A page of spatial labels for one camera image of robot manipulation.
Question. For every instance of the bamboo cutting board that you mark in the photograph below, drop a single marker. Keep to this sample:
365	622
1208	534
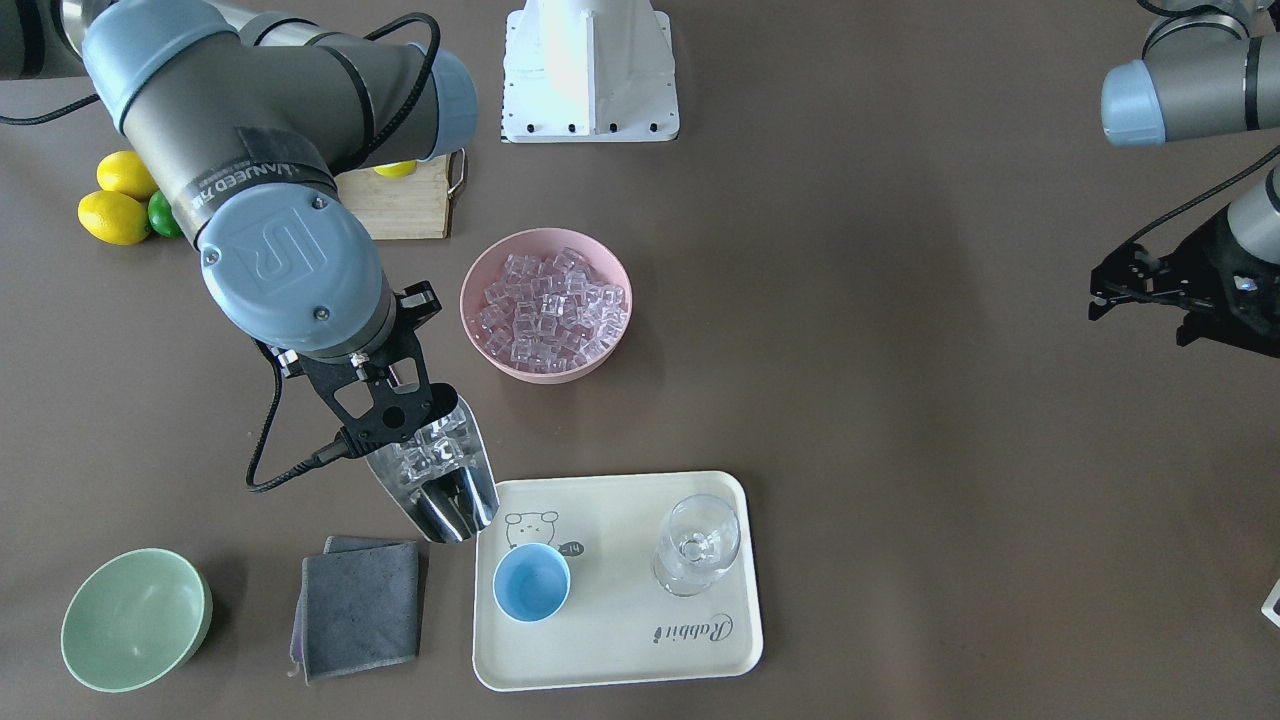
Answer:
418	206

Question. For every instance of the pile of clear ice cubes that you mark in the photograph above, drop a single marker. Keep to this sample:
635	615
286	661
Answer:
549	314

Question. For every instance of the folded grey cloth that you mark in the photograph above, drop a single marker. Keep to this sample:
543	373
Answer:
358	608

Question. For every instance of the green lime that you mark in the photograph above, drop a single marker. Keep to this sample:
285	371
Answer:
161	216

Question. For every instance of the light blue plastic cup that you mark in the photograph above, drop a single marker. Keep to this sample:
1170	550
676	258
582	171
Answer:
531	583

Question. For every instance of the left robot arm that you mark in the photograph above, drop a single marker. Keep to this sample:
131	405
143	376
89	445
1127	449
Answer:
1205	70

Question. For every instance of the lower yellow lemon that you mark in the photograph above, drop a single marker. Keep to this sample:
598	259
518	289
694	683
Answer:
114	218

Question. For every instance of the upper yellow lemon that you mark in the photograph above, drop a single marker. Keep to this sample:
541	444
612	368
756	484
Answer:
124	172

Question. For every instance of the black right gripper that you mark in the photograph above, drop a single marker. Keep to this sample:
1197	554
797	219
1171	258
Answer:
447	503

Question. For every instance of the stainless steel ice scoop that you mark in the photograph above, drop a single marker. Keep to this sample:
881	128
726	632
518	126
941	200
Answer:
441	478

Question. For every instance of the yellow lemon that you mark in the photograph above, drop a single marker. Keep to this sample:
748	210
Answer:
124	172
114	218

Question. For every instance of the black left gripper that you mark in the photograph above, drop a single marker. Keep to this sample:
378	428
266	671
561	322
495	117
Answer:
1222	262

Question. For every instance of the halved lemon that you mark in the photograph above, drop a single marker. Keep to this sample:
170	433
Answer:
397	170

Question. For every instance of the pink bowl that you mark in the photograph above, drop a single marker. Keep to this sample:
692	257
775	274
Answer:
541	241

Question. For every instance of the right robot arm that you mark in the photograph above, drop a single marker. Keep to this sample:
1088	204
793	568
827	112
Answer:
245	120

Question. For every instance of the cream rabbit serving tray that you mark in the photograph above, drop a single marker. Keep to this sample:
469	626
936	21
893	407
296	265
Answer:
617	625

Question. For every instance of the mint green bowl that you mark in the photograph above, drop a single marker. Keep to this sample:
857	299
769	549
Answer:
136	619

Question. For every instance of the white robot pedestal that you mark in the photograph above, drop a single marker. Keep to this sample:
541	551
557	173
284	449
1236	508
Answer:
589	72

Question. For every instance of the clear wine glass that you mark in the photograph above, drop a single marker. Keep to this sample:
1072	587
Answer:
699	542

